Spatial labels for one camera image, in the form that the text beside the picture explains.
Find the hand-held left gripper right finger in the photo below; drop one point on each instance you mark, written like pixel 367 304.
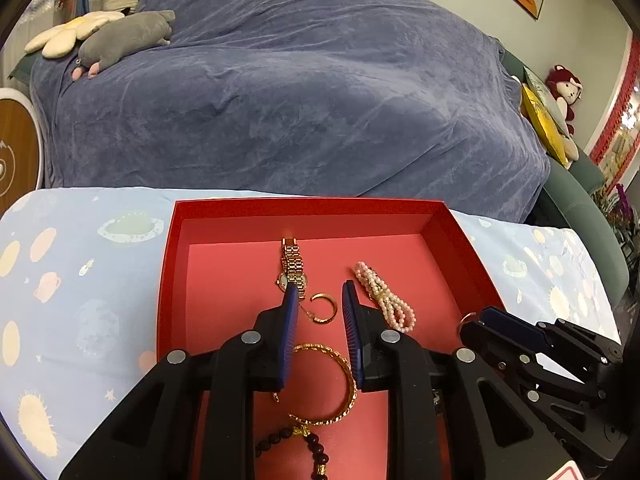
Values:
pixel 352 340

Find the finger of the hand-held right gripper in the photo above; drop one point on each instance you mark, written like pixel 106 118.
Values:
pixel 495 352
pixel 515 330

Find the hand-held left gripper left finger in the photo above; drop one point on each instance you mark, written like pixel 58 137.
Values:
pixel 290 340

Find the gold hoop earring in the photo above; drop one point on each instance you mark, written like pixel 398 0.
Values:
pixel 334 307

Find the gold link watch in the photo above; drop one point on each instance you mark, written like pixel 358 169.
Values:
pixel 291 265

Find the red cardboard box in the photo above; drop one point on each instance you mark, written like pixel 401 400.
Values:
pixel 225 285

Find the green sofa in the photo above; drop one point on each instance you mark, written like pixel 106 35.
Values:
pixel 580 200

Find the purple flower plant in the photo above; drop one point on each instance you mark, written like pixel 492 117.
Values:
pixel 620 207

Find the cream plush cushion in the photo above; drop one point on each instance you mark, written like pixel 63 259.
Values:
pixel 568 147

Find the yellow pillow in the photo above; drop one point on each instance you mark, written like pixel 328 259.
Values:
pixel 542 127

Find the light blue planet print cloth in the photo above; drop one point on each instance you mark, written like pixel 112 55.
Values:
pixel 75 285

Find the grey pillow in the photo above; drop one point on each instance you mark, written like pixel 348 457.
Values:
pixel 547 105

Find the red monkey plush toy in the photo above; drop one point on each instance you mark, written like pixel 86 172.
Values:
pixel 565 87

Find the blue sofa cover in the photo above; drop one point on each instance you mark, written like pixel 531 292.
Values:
pixel 300 85

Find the round wooden side table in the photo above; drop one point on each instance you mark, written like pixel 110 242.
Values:
pixel 15 150

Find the grey plush toy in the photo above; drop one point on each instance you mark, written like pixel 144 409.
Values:
pixel 125 35

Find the flower shaped pillow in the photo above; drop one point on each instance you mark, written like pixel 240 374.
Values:
pixel 65 35

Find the white curtain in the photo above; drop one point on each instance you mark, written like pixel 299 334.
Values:
pixel 42 7

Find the red patterned door frame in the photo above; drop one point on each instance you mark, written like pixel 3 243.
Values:
pixel 612 105

